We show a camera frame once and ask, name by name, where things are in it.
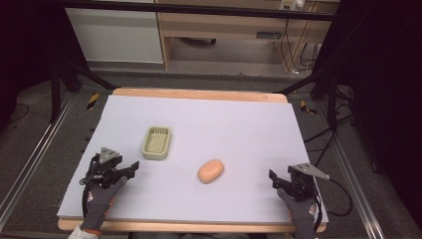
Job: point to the wooden table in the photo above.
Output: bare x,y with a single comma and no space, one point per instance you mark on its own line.
199,94

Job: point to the person's left hand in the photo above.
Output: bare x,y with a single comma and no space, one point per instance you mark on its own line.
101,202

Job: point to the white cabinet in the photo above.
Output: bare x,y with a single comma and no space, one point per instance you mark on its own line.
116,35

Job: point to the wooden desk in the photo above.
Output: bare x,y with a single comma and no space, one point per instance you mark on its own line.
225,26

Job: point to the orange soap bar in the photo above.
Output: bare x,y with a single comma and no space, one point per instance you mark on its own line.
211,171

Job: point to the person's right hand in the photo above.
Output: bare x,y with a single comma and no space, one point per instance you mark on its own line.
300,214

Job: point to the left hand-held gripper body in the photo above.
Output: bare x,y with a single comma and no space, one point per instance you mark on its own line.
106,162

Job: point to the black metal stand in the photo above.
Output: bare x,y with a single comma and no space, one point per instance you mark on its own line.
66,83
318,81

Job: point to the black horizontal bar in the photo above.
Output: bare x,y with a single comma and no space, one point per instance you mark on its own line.
199,9

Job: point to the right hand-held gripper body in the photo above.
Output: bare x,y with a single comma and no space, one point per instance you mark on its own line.
303,181

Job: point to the pale lilac foam sheet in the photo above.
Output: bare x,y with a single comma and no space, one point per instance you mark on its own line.
215,126

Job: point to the pale green soap dish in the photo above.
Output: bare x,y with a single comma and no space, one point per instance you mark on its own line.
157,142

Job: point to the aluminium floor rail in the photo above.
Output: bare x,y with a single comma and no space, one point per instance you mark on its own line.
33,156
355,186

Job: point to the white power strip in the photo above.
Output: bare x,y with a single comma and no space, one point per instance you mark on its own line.
292,4

